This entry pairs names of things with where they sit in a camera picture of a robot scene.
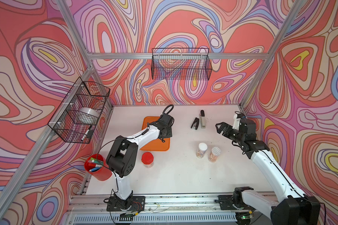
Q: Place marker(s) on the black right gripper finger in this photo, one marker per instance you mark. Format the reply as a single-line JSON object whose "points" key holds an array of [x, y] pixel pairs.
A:
{"points": [[224, 131], [219, 125]]}

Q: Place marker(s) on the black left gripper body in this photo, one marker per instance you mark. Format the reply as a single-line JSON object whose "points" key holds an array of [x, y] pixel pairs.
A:
{"points": [[169, 132]]}

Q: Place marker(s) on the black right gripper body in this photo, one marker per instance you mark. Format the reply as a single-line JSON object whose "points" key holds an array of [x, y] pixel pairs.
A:
{"points": [[234, 134]]}

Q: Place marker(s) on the red lid candy jar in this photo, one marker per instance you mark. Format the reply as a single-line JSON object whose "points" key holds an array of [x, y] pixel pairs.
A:
{"points": [[147, 159]]}

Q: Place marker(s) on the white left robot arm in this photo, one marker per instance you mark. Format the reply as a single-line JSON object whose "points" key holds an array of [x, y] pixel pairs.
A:
{"points": [[122, 156]]}

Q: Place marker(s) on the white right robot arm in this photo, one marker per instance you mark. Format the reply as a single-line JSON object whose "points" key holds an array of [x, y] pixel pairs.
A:
{"points": [[293, 206]]}

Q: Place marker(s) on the patterned lid candy jar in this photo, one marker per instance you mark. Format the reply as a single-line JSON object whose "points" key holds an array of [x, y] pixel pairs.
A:
{"points": [[214, 154]]}

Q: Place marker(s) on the white lid candy jar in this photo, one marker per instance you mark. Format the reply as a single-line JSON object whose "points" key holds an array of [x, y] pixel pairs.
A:
{"points": [[202, 148]]}

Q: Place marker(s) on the beige and black stapler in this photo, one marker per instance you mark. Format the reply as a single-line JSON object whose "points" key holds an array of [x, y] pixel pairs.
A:
{"points": [[202, 119]]}

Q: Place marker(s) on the white bowl in basket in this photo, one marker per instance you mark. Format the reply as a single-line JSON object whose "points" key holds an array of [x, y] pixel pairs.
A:
{"points": [[88, 115]]}

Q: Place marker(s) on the black marker in basket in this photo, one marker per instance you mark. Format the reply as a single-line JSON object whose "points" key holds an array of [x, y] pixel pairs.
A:
{"points": [[86, 134]]}

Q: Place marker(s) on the red pen cup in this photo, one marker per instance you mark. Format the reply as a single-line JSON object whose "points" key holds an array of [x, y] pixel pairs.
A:
{"points": [[97, 167]]}

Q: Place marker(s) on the black wire basket back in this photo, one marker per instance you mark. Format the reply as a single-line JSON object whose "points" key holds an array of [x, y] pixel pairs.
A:
{"points": [[174, 63]]}

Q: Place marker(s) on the black wire basket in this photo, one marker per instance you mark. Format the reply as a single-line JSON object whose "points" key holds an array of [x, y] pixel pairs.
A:
{"points": [[174, 63], [82, 94]]}

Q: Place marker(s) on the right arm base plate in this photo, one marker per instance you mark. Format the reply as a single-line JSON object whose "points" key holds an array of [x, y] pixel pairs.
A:
{"points": [[226, 202]]}

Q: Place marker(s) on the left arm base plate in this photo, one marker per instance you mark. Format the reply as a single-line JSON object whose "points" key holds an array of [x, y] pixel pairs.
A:
{"points": [[132, 204]]}

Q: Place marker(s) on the black wire basket left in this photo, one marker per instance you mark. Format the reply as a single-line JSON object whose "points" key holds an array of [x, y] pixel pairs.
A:
{"points": [[82, 94]]}

